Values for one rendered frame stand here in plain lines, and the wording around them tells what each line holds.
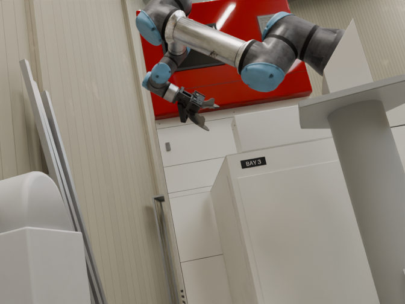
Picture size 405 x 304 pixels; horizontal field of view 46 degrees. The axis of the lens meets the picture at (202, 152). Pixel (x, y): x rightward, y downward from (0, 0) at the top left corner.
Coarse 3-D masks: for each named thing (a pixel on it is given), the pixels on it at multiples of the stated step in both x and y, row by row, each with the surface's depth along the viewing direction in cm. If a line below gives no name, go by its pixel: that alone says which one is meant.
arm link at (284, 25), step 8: (280, 16) 145; (288, 16) 145; (296, 16) 146; (272, 24) 145; (280, 24) 144; (288, 24) 144; (296, 24) 143; (304, 24) 143; (312, 24) 144; (264, 32) 147; (272, 32) 145; (280, 32) 143; (288, 32) 142; (296, 32) 143; (304, 32) 142; (288, 40) 142; (296, 40) 143; (304, 40) 142; (296, 48) 143; (296, 56) 144
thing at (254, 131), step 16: (256, 112) 172; (272, 112) 173; (288, 112) 173; (240, 128) 170; (256, 128) 171; (272, 128) 171; (288, 128) 172; (240, 144) 169; (256, 144) 169; (272, 144) 169
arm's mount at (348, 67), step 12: (348, 36) 135; (336, 48) 135; (348, 48) 134; (360, 48) 134; (336, 60) 134; (348, 60) 134; (360, 60) 133; (324, 72) 134; (336, 72) 134; (348, 72) 133; (360, 72) 132; (324, 84) 140; (336, 84) 133; (348, 84) 132; (360, 84) 131
